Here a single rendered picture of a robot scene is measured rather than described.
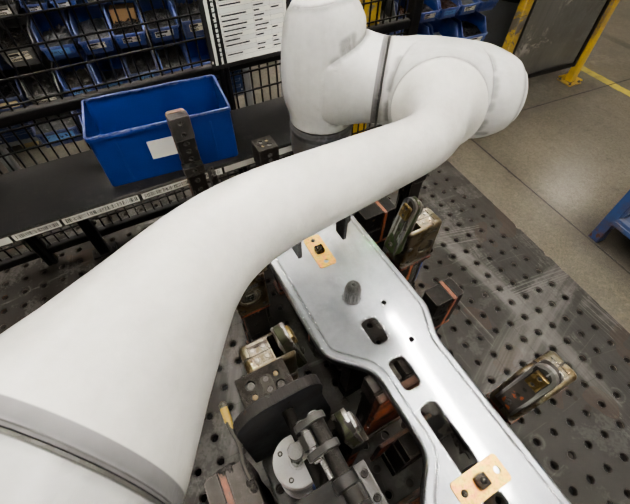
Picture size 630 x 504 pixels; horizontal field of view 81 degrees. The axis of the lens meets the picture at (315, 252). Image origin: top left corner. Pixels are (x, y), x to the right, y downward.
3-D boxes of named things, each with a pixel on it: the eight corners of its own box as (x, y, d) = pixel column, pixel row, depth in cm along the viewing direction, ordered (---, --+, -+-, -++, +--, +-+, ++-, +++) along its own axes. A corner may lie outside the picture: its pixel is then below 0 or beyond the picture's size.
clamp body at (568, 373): (507, 434, 83) (601, 381, 56) (466, 463, 80) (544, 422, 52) (477, 396, 88) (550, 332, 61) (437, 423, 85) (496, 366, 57)
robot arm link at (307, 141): (365, 124, 52) (361, 159, 56) (332, 94, 57) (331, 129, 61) (307, 143, 49) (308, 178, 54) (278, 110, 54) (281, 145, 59)
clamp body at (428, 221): (419, 308, 103) (457, 224, 76) (384, 327, 100) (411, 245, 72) (400, 284, 108) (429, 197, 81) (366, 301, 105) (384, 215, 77)
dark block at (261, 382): (304, 451, 81) (298, 388, 48) (275, 468, 79) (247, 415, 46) (294, 429, 84) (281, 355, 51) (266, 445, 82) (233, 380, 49)
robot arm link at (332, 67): (274, 133, 50) (371, 147, 48) (261, 1, 38) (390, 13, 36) (295, 93, 57) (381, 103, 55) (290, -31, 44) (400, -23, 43)
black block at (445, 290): (439, 354, 95) (479, 294, 72) (405, 374, 92) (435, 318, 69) (419, 329, 99) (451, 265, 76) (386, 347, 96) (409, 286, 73)
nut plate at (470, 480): (492, 452, 54) (495, 450, 53) (512, 478, 52) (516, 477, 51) (448, 484, 52) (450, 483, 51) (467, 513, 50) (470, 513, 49)
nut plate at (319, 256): (337, 262, 75) (337, 258, 74) (320, 269, 74) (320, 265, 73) (318, 234, 80) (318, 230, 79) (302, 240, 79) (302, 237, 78)
